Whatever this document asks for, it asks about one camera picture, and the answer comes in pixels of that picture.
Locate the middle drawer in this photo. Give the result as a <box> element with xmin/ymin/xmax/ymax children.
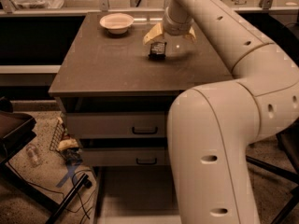
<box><xmin>79</xmin><ymin>138</ymin><xmax>169</xmax><ymax>167</ymax></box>

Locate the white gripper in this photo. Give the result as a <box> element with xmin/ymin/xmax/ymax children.
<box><xmin>143</xmin><ymin>7</ymin><xmax>196</xmax><ymax>45</ymax></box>

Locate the open bottom drawer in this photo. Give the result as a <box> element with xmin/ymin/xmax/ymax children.
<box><xmin>89</xmin><ymin>166</ymin><xmax>181</xmax><ymax>224</ymax></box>

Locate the grey drawer cabinet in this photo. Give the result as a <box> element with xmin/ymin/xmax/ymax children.
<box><xmin>48</xmin><ymin>10</ymin><xmax>235</xmax><ymax>224</ymax></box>

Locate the clear bottle on floor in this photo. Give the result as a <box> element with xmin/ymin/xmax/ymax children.
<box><xmin>26</xmin><ymin>144</ymin><xmax>42</xmax><ymax>167</ymax></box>

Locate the black chair left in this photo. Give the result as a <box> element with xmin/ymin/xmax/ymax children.
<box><xmin>0</xmin><ymin>97</ymin><xmax>89</xmax><ymax>224</ymax></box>

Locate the white paper bowl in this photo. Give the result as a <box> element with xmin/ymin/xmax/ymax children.
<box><xmin>99</xmin><ymin>13</ymin><xmax>134</xmax><ymax>35</ymax></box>

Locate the black floor cable left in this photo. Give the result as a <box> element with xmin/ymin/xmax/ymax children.
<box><xmin>6</xmin><ymin>161</ymin><xmax>96</xmax><ymax>224</ymax></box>

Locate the top drawer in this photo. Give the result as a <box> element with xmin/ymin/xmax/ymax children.
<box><xmin>63</xmin><ymin>96</ymin><xmax>174</xmax><ymax>139</ymax></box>

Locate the black office chair right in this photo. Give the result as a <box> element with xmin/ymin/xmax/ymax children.
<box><xmin>246</xmin><ymin>119</ymin><xmax>299</xmax><ymax>224</ymax></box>

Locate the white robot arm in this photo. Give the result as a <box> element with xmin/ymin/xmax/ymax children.
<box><xmin>144</xmin><ymin>0</ymin><xmax>299</xmax><ymax>224</ymax></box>

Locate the wire basket with snacks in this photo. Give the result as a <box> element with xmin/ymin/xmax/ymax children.
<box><xmin>50</xmin><ymin>117</ymin><xmax>81</xmax><ymax>163</ymax></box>

